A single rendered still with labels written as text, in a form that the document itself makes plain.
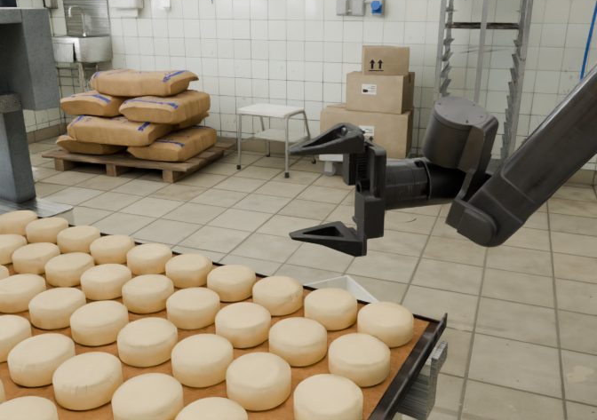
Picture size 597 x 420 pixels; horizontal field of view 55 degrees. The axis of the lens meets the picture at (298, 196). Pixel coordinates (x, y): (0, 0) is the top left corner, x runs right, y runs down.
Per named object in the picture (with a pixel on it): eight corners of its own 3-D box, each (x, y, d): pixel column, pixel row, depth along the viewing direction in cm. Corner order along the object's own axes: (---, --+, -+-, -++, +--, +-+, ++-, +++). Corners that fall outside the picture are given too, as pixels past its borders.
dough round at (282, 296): (242, 307, 57) (242, 289, 56) (273, 288, 61) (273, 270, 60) (282, 322, 54) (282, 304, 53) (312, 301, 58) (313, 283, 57)
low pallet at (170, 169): (43, 169, 427) (41, 154, 423) (109, 145, 499) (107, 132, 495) (187, 185, 391) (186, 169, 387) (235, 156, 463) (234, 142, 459)
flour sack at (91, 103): (104, 121, 404) (101, 97, 399) (56, 117, 418) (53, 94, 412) (161, 105, 468) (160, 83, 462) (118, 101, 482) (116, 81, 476)
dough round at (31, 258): (49, 277, 63) (46, 260, 62) (4, 275, 63) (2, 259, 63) (68, 257, 68) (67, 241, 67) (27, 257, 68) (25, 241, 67)
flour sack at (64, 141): (103, 159, 412) (100, 138, 407) (55, 154, 424) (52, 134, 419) (156, 138, 476) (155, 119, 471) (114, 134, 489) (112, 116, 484)
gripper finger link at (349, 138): (280, 125, 64) (359, 120, 66) (282, 186, 66) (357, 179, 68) (297, 138, 58) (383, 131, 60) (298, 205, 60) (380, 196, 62)
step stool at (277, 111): (316, 162, 443) (317, 104, 428) (288, 178, 406) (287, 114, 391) (267, 155, 463) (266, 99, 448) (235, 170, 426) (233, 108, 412)
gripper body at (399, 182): (348, 138, 66) (407, 133, 68) (347, 220, 70) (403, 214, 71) (370, 151, 60) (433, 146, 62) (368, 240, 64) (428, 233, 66)
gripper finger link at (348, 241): (282, 186, 66) (357, 178, 68) (282, 242, 68) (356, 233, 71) (298, 203, 60) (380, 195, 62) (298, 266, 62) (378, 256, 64)
